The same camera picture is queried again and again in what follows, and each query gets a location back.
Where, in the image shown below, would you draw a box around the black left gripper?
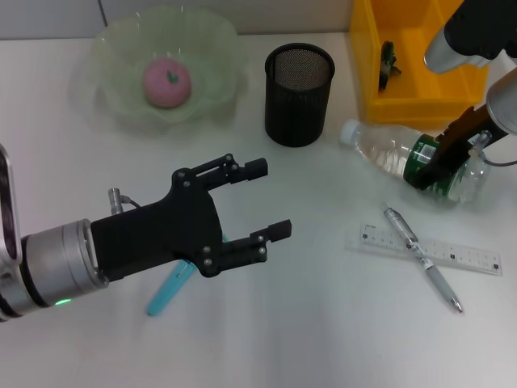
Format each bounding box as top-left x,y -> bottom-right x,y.
89,153 -> 292,282

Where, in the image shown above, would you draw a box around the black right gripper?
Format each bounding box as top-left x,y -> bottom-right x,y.
412,105 -> 494,192

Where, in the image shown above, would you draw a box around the clear bottle with green label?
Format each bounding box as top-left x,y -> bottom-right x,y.
338,119 -> 492,203

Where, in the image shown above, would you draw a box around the green plastic wrapper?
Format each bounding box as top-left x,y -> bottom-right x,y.
378,40 -> 403,92

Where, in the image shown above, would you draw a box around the pink toy peach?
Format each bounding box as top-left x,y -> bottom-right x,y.
141,57 -> 193,109

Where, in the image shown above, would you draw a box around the transparent plastic ruler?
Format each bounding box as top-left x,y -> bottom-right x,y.
345,221 -> 503,277

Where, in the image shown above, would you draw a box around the grey retractable pen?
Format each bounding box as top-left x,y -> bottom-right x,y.
379,201 -> 464,314

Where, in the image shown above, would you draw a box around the blue scissors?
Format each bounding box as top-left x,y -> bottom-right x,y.
145,232 -> 229,318

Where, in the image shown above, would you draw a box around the translucent green fruit plate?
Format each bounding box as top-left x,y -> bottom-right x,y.
70,4 -> 250,134

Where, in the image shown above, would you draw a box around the black mesh cylinder cup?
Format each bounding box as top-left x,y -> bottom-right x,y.
264,43 -> 336,149

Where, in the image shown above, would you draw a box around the yellow plastic storage bin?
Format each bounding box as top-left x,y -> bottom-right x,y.
349,0 -> 492,123

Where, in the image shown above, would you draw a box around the right gripper cable with connector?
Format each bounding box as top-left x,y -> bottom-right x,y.
469,131 -> 517,167

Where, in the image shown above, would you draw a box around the gripper cable with connector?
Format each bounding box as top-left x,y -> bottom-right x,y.
469,131 -> 517,167
107,188 -> 141,215

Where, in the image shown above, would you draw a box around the left gripper cable with connector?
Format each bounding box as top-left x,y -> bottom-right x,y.
107,188 -> 141,215

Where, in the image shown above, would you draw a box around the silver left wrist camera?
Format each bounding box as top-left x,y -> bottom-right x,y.
0,144 -> 23,270

